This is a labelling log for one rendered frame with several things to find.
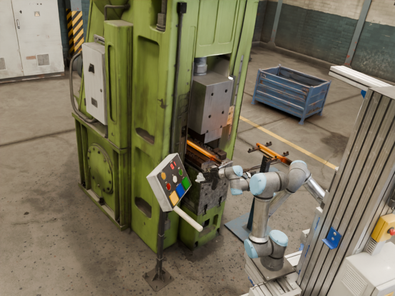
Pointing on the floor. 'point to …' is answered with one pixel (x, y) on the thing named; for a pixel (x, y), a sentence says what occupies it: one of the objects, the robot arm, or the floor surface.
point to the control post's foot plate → (164, 277)
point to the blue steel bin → (291, 91)
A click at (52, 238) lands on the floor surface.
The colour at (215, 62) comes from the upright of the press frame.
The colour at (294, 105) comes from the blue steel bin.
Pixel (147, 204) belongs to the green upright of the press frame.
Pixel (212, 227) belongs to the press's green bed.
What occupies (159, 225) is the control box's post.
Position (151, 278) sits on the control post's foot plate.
